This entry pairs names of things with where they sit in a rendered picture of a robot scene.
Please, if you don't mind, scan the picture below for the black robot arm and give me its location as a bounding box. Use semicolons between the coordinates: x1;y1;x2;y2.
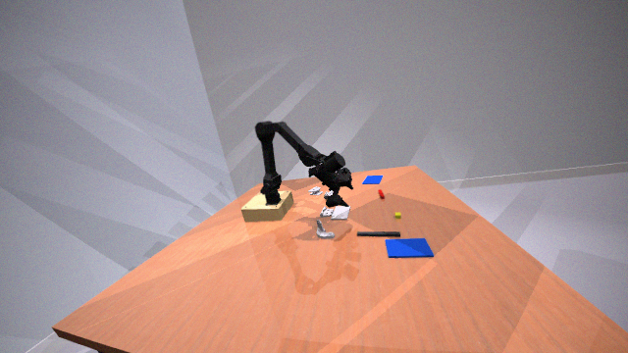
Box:
255;122;352;206

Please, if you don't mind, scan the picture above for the dark grey flat bar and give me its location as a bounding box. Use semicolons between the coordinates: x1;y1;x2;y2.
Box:
357;231;400;237

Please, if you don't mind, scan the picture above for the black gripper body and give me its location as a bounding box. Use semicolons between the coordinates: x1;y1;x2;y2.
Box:
322;168;343;208

